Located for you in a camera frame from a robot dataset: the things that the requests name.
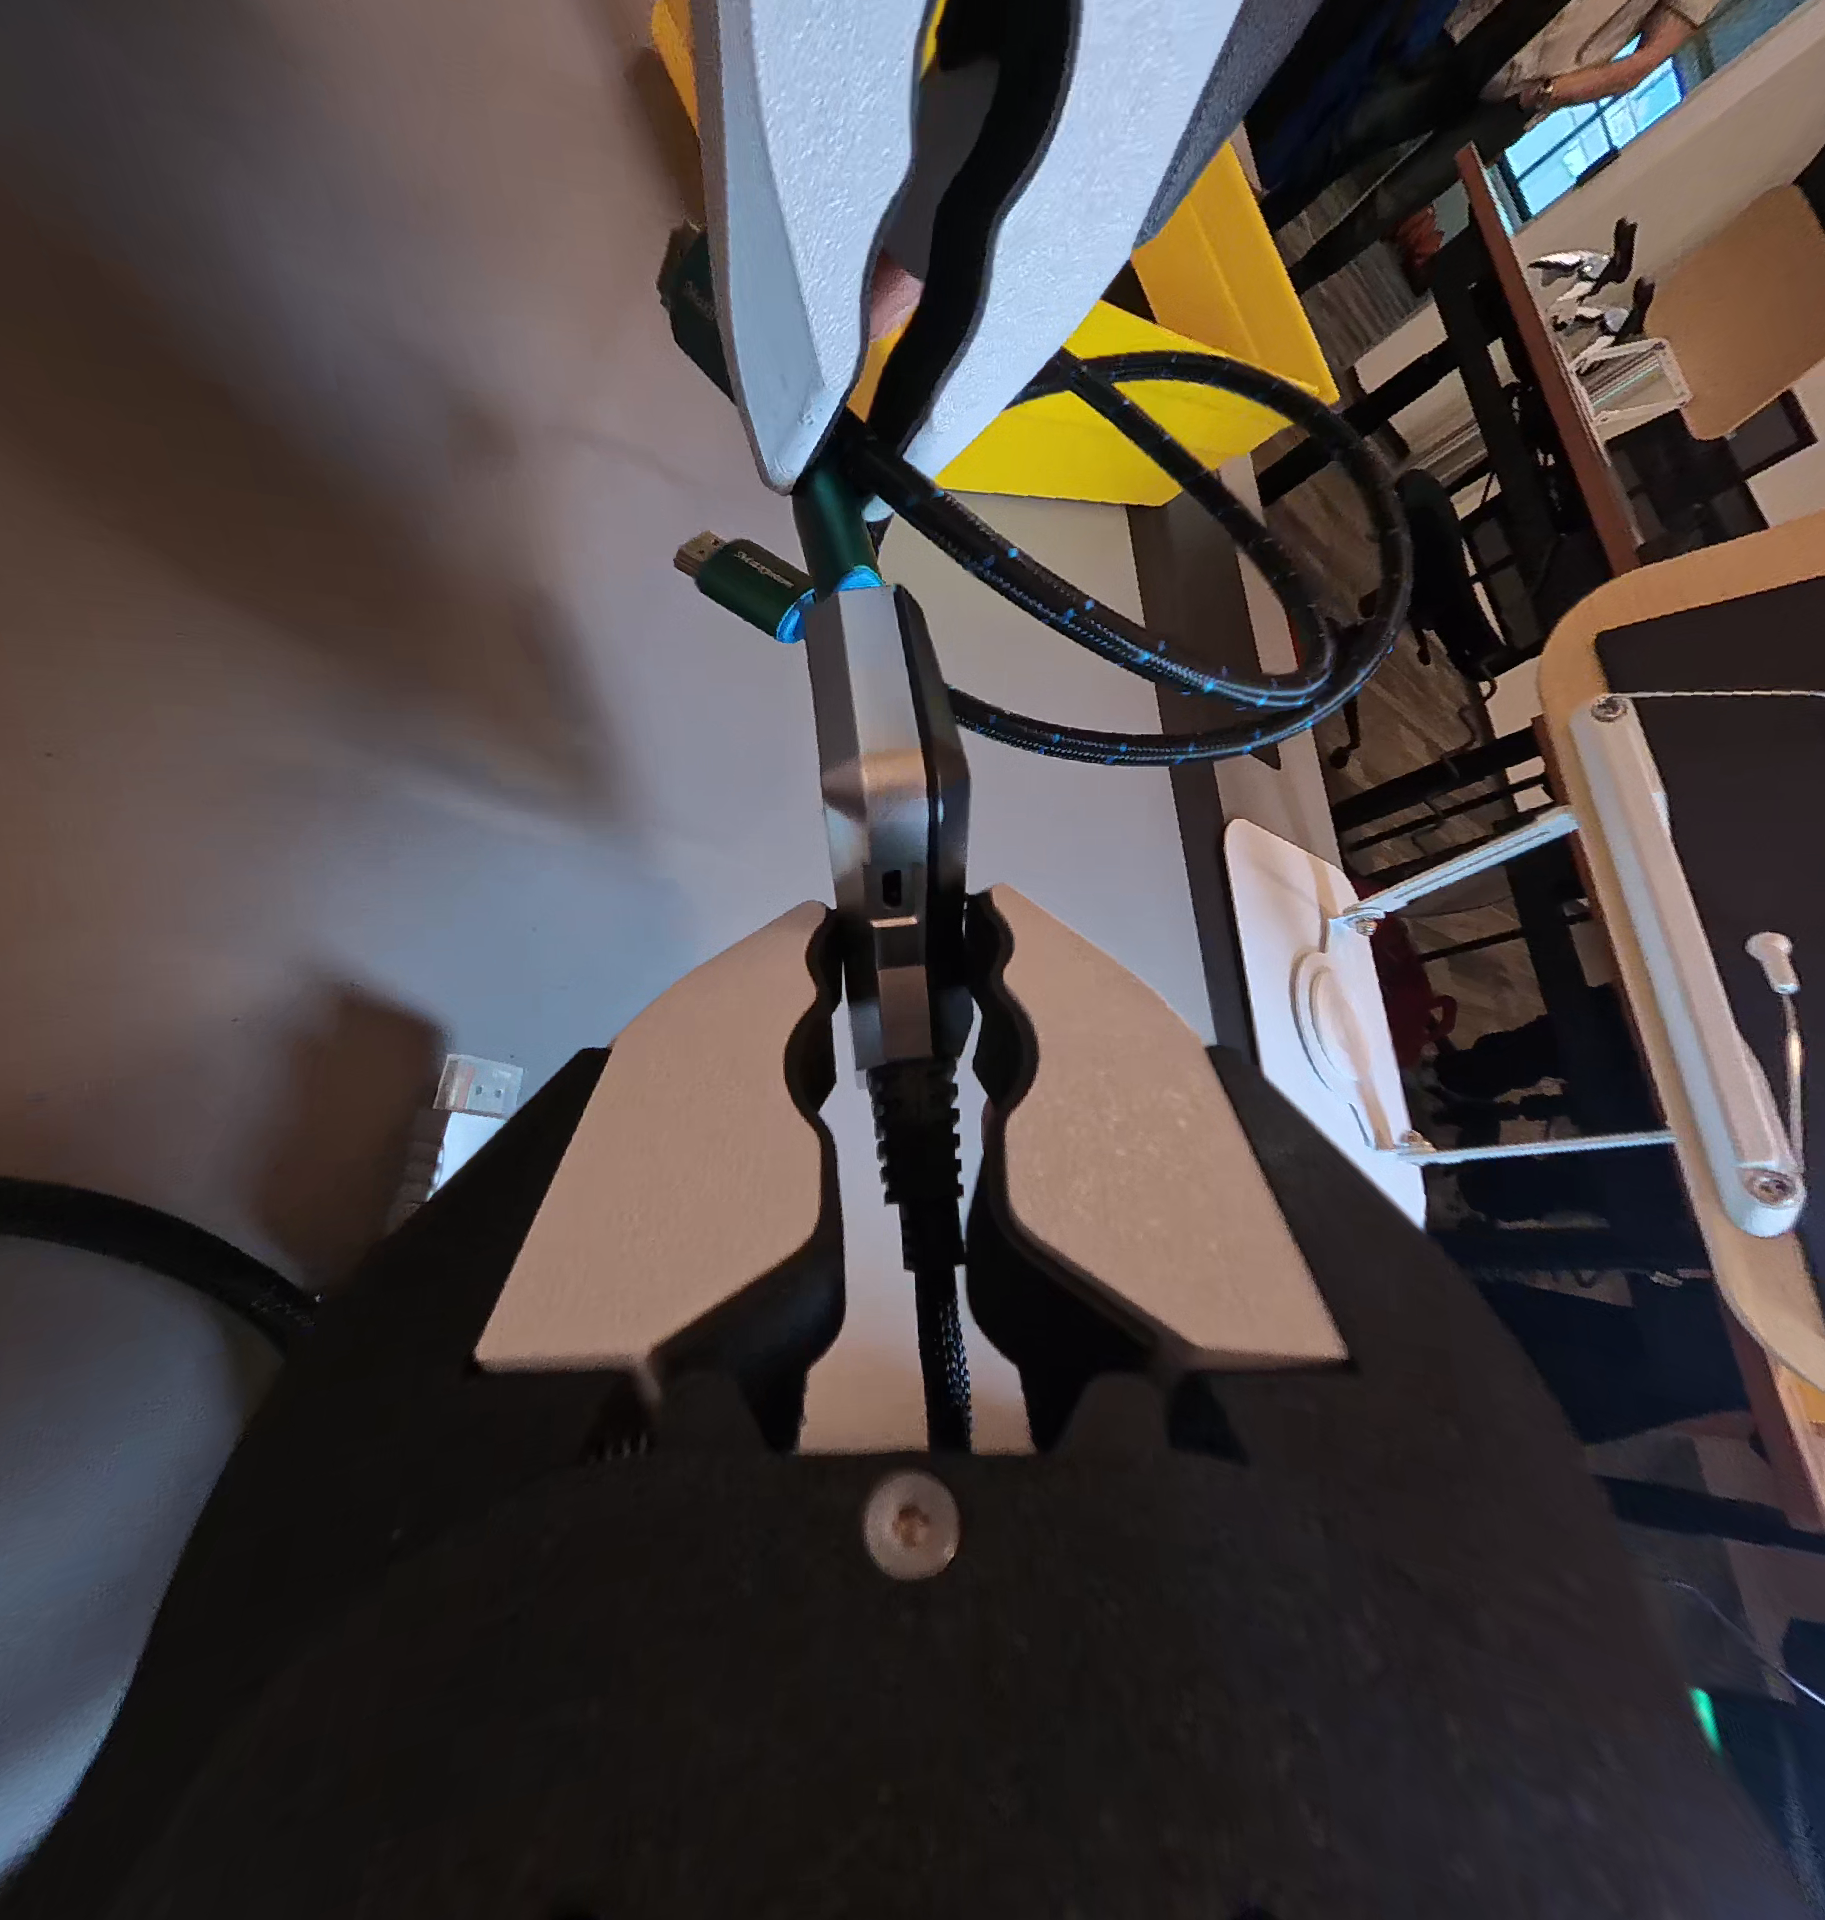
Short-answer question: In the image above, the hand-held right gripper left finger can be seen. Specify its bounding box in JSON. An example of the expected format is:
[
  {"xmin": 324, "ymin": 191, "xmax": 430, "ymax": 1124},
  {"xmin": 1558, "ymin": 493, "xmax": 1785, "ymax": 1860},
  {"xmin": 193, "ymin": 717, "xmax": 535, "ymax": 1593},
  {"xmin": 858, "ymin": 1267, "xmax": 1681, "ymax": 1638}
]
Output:
[{"xmin": 476, "ymin": 899, "xmax": 850, "ymax": 1391}]

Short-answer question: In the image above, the black braided cable silver plug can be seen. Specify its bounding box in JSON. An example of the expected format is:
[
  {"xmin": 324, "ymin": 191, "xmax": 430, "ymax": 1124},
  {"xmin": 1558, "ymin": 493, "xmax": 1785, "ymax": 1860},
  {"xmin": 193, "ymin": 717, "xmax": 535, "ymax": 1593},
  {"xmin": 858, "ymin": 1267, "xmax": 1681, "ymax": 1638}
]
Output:
[{"xmin": 0, "ymin": 1045, "xmax": 991, "ymax": 1464}]

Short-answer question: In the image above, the yellow plastic bin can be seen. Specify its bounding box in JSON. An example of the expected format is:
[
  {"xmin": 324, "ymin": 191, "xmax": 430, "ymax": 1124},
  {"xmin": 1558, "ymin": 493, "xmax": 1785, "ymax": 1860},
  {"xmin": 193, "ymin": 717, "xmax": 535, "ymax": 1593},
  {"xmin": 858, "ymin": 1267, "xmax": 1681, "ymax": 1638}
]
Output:
[{"xmin": 650, "ymin": 0, "xmax": 1355, "ymax": 506}]

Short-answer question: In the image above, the black HDMI switch box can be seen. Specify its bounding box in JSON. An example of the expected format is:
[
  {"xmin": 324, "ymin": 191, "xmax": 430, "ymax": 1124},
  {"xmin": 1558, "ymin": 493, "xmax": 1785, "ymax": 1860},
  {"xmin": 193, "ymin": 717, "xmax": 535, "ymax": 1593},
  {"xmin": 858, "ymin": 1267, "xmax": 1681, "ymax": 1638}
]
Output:
[{"xmin": 805, "ymin": 580, "xmax": 991, "ymax": 1089}]

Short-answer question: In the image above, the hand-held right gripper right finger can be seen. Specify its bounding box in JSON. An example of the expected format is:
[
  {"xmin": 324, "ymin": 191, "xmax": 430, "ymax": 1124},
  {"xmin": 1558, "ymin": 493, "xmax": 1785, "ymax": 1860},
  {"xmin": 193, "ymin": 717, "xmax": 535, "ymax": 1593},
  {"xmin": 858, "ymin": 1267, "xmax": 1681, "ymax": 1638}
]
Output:
[{"xmin": 966, "ymin": 890, "xmax": 1352, "ymax": 1391}]

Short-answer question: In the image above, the black HDMI cable green plug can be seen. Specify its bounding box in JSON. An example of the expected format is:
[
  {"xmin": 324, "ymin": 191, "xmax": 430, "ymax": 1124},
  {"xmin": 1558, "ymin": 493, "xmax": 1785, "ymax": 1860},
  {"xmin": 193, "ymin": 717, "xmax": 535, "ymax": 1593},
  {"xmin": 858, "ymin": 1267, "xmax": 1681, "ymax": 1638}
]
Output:
[{"xmin": 658, "ymin": 224, "xmax": 1415, "ymax": 776}]

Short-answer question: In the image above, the white tipped pin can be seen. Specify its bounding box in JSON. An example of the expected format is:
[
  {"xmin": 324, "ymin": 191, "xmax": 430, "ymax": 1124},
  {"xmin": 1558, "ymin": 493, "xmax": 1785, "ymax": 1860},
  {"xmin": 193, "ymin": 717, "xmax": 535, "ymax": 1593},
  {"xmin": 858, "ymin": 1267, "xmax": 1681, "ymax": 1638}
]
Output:
[
  {"xmin": 1743, "ymin": 930, "xmax": 1820, "ymax": 1201},
  {"xmin": 1587, "ymin": 685, "xmax": 1825, "ymax": 728}
]

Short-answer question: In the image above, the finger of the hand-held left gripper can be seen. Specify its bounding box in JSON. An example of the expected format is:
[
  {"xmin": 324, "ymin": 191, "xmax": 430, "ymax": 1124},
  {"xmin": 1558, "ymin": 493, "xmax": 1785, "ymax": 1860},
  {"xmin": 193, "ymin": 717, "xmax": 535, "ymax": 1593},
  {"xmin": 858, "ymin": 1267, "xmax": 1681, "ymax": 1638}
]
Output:
[
  {"xmin": 688, "ymin": 0, "xmax": 944, "ymax": 496},
  {"xmin": 853, "ymin": 0, "xmax": 1274, "ymax": 481}
]

